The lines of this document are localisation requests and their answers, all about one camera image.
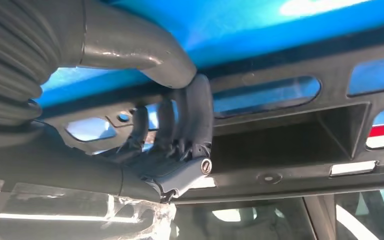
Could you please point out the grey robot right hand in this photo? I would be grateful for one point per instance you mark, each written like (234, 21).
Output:
(62, 172)

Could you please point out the blue metal shelf rack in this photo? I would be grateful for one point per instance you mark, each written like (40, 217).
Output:
(245, 26)

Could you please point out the white car with red stripe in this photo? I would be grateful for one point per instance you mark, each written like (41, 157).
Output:
(261, 222)

